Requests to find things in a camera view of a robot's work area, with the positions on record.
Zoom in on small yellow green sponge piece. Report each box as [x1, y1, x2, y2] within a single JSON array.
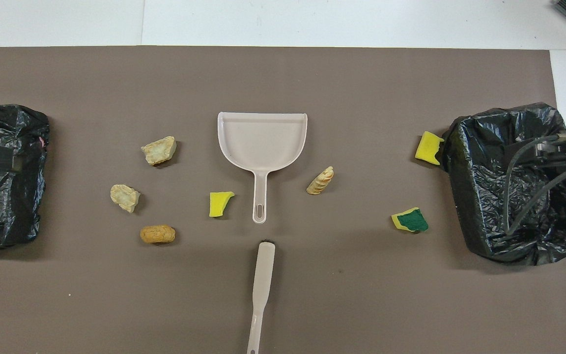
[[209, 191, 235, 218]]

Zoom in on large pale bread chunk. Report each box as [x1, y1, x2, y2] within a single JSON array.
[[141, 136, 177, 166]]

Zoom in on brown bread roll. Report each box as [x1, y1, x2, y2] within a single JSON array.
[[140, 225, 176, 244]]

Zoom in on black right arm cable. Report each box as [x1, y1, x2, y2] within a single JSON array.
[[503, 134, 566, 235]]

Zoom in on small pale bread chunk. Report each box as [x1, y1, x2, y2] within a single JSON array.
[[110, 184, 141, 213]]

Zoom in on beige hand brush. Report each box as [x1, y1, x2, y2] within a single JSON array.
[[246, 239, 277, 354]]

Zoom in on brown table mat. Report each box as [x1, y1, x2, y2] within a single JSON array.
[[0, 46, 566, 354]]

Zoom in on beige plastic dustpan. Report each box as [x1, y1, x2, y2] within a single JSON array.
[[217, 112, 309, 224]]

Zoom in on beige rock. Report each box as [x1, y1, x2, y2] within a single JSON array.
[[306, 166, 335, 196]]

